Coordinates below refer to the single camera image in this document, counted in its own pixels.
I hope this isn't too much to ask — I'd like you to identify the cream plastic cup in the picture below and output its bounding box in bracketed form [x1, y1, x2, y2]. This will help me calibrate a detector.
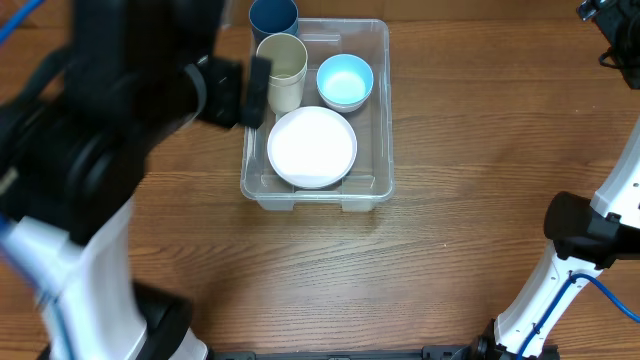
[268, 86, 303, 114]
[257, 33, 308, 91]

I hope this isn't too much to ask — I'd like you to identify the white pink plastic plate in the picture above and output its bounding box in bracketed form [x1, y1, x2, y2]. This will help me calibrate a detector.
[267, 106, 358, 189]

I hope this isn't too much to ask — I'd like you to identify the blue plastic cup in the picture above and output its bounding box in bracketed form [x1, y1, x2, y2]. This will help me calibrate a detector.
[249, 0, 299, 44]

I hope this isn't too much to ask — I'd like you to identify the light blue plastic bowl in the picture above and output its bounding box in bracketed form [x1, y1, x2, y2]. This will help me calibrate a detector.
[316, 54, 375, 105]

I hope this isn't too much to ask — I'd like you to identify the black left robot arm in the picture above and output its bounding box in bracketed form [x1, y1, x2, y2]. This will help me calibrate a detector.
[1, 0, 271, 359]

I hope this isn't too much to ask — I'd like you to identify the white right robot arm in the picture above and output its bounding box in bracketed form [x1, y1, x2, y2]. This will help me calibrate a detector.
[455, 130, 639, 359]

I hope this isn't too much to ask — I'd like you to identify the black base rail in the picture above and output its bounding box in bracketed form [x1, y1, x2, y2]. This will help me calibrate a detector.
[207, 345, 471, 360]

